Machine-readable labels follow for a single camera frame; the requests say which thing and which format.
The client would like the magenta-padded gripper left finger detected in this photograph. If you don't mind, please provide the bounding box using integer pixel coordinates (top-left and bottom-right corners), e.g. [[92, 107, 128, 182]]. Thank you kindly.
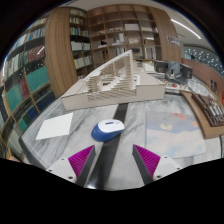
[[45, 144, 97, 188]]

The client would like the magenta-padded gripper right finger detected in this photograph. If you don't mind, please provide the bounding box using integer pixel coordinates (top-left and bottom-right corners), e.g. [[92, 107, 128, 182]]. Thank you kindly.
[[131, 143, 183, 186]]

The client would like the blue and white computer mouse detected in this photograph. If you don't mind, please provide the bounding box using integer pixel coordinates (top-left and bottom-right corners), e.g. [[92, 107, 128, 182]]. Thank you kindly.
[[90, 118, 126, 143]]

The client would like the light blue printed mouse pad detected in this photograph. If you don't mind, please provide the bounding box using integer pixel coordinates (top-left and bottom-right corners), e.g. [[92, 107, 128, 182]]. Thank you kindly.
[[145, 111, 207, 159]]

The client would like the white paper sheet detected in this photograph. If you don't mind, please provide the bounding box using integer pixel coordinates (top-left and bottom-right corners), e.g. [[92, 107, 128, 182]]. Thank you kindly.
[[35, 112, 74, 141]]

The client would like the beige architectural model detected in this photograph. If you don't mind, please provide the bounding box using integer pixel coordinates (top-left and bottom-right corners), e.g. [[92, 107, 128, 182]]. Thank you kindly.
[[60, 49, 167, 112]]

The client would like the dark grey architectural model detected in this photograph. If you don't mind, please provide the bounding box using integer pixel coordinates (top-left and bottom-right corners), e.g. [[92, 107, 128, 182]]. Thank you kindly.
[[153, 59, 194, 86]]

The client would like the dark bookshelf with books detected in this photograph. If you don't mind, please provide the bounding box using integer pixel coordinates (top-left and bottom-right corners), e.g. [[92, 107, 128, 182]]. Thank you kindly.
[[0, 16, 57, 158]]

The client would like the long ceiling light strip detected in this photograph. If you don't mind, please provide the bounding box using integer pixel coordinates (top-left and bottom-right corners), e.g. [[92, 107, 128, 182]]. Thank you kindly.
[[170, 18, 203, 40]]

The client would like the wooden shelf unit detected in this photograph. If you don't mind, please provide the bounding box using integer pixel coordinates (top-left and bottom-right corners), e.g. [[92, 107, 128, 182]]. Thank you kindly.
[[44, 3, 183, 98]]

